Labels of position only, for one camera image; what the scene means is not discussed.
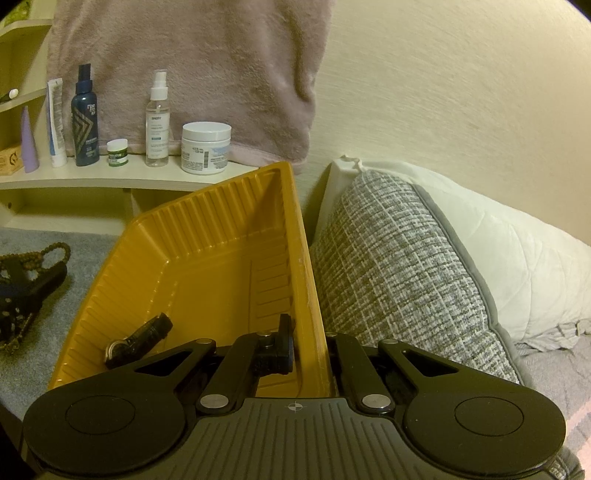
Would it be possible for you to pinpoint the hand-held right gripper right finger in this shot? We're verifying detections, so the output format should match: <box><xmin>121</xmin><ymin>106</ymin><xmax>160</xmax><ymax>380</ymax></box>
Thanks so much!
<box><xmin>327</xmin><ymin>331</ymin><xmax>463</xmax><ymax>414</ymax></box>

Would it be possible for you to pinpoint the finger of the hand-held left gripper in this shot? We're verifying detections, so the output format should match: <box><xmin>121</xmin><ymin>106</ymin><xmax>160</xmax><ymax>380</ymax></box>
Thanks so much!
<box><xmin>0</xmin><ymin>295</ymin><xmax>38</xmax><ymax>346</ymax></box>
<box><xmin>0</xmin><ymin>264</ymin><xmax>66</xmax><ymax>304</ymax></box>

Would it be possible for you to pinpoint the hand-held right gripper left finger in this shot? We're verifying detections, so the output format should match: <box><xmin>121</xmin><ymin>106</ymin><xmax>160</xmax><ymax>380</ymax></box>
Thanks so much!
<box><xmin>133</xmin><ymin>313</ymin><xmax>297</xmax><ymax>415</ymax></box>

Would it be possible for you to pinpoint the brown wooden bead necklace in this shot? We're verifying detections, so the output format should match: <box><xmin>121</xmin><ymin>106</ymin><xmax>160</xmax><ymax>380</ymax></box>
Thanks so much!
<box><xmin>0</xmin><ymin>242</ymin><xmax>71</xmax><ymax>354</ymax></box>

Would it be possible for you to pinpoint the black wristwatch with metal buckle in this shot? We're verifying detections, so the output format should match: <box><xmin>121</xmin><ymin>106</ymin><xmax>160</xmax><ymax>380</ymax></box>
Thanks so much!
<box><xmin>105</xmin><ymin>312</ymin><xmax>174</xmax><ymax>369</ymax></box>

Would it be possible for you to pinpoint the yellow ribbed plastic tray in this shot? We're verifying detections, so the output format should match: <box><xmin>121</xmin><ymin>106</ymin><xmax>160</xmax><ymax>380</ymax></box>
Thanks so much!
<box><xmin>47</xmin><ymin>161</ymin><xmax>334</xmax><ymax>398</ymax></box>

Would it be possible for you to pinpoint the grey woven pillow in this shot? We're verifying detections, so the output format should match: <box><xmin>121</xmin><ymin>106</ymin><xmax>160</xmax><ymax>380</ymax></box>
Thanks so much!
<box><xmin>308</xmin><ymin>168</ymin><xmax>588</xmax><ymax>480</ymax></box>

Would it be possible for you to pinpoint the cream wooden shelf unit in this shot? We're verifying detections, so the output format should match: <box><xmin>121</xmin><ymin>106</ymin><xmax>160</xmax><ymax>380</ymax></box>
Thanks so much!
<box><xmin>0</xmin><ymin>21</ymin><xmax>259</xmax><ymax>236</ymax></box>

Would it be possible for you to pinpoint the small cardboard box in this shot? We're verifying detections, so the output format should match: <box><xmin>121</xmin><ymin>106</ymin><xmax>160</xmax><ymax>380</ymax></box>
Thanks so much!
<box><xmin>0</xmin><ymin>147</ymin><xmax>24</xmax><ymax>176</ymax></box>

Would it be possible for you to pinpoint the purple cone bottle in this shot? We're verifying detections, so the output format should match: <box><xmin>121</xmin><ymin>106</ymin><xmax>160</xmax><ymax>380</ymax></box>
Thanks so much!
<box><xmin>21</xmin><ymin>106</ymin><xmax>40</xmax><ymax>173</ymax></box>

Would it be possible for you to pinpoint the small green jar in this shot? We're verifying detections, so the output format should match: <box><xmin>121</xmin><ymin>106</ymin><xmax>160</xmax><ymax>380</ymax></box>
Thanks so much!
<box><xmin>106</xmin><ymin>138</ymin><xmax>129</xmax><ymax>168</ymax></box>

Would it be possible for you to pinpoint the white squeeze tube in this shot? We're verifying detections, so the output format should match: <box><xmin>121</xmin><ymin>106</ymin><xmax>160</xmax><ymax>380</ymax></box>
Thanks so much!
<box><xmin>47</xmin><ymin>78</ymin><xmax>68</xmax><ymax>168</ymax></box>

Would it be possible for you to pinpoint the dark blue spray bottle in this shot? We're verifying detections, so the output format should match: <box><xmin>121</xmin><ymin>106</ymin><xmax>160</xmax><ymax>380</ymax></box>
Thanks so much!
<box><xmin>71</xmin><ymin>64</ymin><xmax>101</xmax><ymax>167</ymax></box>

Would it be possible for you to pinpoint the clear spray bottle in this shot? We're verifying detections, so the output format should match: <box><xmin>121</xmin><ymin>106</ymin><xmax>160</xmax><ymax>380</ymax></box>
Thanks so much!
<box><xmin>145</xmin><ymin>70</ymin><xmax>170</xmax><ymax>167</ymax></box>

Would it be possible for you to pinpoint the white quilted pillow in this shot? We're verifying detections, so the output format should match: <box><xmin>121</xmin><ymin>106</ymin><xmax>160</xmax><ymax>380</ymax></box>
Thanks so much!
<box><xmin>318</xmin><ymin>157</ymin><xmax>591</xmax><ymax>354</ymax></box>

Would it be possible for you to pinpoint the white cream jar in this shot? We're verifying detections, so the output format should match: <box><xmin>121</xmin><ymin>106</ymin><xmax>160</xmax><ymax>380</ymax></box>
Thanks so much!
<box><xmin>180</xmin><ymin>122</ymin><xmax>232</xmax><ymax>175</ymax></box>

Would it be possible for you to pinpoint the pale bed sheet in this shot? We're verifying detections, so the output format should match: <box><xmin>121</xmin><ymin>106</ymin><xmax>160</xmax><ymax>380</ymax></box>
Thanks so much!
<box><xmin>515</xmin><ymin>318</ymin><xmax>591</xmax><ymax>462</ymax></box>

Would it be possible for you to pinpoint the pink fleece towel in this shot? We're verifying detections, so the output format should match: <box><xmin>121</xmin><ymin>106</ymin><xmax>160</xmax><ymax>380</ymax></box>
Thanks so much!
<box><xmin>46</xmin><ymin>0</ymin><xmax>336</xmax><ymax>168</ymax></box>

